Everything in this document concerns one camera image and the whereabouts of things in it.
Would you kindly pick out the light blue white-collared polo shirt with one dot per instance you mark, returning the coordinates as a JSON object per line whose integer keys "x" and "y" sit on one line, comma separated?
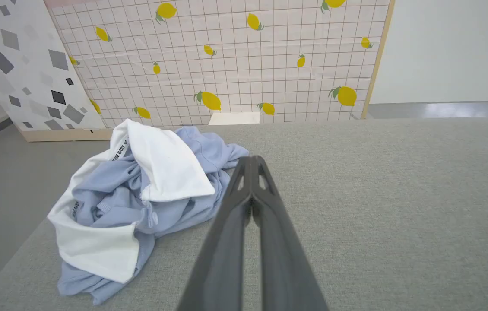
{"x": 110, "y": 203}

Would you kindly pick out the grey fabric sofa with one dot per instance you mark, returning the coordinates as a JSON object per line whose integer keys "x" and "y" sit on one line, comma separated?
{"x": 399, "y": 216}

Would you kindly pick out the grey terrazzo print panel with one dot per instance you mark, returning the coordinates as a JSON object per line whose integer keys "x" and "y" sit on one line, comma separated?
{"x": 32, "y": 65}

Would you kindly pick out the lemon print tiled panel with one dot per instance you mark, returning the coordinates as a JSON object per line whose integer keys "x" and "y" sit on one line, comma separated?
{"x": 248, "y": 77}

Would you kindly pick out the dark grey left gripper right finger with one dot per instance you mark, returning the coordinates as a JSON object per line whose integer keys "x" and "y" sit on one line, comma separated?
{"x": 283, "y": 268}

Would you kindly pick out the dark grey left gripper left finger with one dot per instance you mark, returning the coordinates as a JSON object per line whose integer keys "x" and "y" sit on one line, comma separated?
{"x": 222, "y": 259}

